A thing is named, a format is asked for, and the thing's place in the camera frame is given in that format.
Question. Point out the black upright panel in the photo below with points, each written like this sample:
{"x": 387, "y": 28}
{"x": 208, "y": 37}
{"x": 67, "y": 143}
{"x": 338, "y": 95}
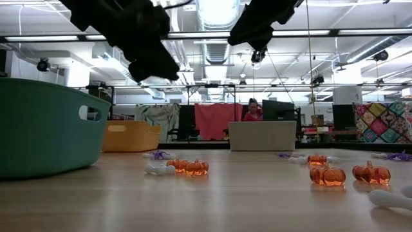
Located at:
{"x": 186, "y": 124}

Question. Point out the teal plastic bin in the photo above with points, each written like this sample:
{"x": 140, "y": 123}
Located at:
{"x": 42, "y": 129}

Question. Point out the white green patterned cloth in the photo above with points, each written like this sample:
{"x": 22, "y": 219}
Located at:
{"x": 157, "y": 120}

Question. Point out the white LED light bar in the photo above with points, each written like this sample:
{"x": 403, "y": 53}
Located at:
{"x": 373, "y": 31}
{"x": 199, "y": 34}
{"x": 42, "y": 38}
{"x": 299, "y": 33}

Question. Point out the red hanging cloth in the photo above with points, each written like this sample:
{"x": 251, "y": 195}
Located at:
{"x": 215, "y": 119}

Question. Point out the colourful patchwork quilt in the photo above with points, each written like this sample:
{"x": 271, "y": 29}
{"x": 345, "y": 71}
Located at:
{"x": 383, "y": 122}

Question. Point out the grey plastic bin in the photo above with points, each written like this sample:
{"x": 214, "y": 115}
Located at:
{"x": 260, "y": 137}

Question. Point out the black ceiling spotlight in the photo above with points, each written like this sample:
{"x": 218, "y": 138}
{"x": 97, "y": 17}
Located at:
{"x": 318, "y": 79}
{"x": 43, "y": 64}
{"x": 381, "y": 55}
{"x": 257, "y": 57}

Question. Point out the translucent orange plastic pumpkin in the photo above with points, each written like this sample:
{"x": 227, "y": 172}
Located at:
{"x": 176, "y": 165}
{"x": 197, "y": 169}
{"x": 370, "y": 174}
{"x": 317, "y": 160}
{"x": 328, "y": 177}

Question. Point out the person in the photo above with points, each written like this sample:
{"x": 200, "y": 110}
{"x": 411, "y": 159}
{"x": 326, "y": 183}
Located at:
{"x": 253, "y": 115}

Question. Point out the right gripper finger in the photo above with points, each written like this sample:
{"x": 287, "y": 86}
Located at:
{"x": 243, "y": 25}
{"x": 246, "y": 37}

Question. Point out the silver ceiling air duct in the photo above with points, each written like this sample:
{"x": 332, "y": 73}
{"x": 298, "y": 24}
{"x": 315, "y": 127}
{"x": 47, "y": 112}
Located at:
{"x": 219, "y": 19}

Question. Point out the white building column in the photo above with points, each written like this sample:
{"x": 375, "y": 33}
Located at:
{"x": 347, "y": 95}

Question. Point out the thin tan pole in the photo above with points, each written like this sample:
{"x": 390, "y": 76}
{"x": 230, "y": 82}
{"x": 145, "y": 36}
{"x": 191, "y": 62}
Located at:
{"x": 310, "y": 64}

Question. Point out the black background truss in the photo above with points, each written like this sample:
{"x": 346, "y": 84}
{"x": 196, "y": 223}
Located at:
{"x": 180, "y": 86}

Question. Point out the orange plastic bin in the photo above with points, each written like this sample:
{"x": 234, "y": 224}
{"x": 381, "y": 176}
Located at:
{"x": 128, "y": 138}

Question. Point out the black computer monitor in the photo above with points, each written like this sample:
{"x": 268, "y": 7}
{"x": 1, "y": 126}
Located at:
{"x": 342, "y": 116}
{"x": 279, "y": 111}

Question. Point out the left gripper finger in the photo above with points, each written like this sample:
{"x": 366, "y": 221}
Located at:
{"x": 165, "y": 64}
{"x": 145, "y": 69}

